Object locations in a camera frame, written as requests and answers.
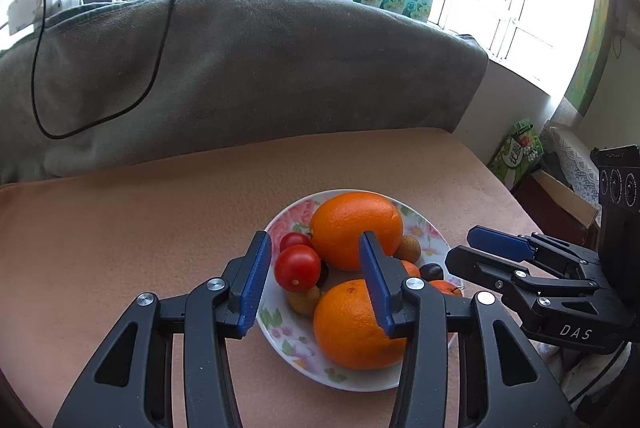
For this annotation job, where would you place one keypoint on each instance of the red cherry tomato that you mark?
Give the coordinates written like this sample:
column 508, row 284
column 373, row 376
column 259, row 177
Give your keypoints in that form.
column 292, row 239
column 297, row 268

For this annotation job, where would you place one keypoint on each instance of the brown longan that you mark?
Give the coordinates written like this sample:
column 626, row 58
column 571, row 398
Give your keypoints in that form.
column 304, row 300
column 407, row 247

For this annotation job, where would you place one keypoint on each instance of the grey blanket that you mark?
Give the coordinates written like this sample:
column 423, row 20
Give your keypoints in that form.
column 250, row 83

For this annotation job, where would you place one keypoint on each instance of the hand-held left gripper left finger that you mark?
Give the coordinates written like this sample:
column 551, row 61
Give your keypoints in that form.
column 255, row 278

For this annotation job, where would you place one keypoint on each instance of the person's right hand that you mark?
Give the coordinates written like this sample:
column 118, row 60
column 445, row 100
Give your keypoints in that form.
column 590, row 373

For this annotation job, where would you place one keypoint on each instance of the dark red cherry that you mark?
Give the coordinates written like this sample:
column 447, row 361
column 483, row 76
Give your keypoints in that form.
column 324, row 274
column 431, row 271

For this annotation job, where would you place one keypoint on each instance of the speckled large orange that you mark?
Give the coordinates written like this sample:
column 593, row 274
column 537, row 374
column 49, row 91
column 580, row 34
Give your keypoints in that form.
column 345, row 333

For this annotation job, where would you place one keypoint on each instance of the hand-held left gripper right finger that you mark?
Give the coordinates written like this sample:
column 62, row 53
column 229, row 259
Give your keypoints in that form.
column 375, row 278

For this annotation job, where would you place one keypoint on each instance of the brown cardboard box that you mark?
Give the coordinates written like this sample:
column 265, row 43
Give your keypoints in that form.
column 560, row 203

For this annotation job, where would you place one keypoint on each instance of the white floral plate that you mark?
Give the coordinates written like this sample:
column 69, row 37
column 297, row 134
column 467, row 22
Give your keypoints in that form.
column 280, row 333

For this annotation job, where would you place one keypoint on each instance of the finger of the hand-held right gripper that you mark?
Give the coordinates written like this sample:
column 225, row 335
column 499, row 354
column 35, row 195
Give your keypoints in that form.
column 480, row 265
column 500, row 243

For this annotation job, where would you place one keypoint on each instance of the green carton box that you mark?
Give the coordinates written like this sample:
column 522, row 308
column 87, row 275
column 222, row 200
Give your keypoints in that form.
column 517, row 153

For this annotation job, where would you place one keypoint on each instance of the smooth large orange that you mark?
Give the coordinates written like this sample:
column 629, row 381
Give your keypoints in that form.
column 345, row 228

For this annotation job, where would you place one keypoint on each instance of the small mandarin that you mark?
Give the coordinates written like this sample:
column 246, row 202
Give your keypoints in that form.
column 445, row 289
column 411, row 267

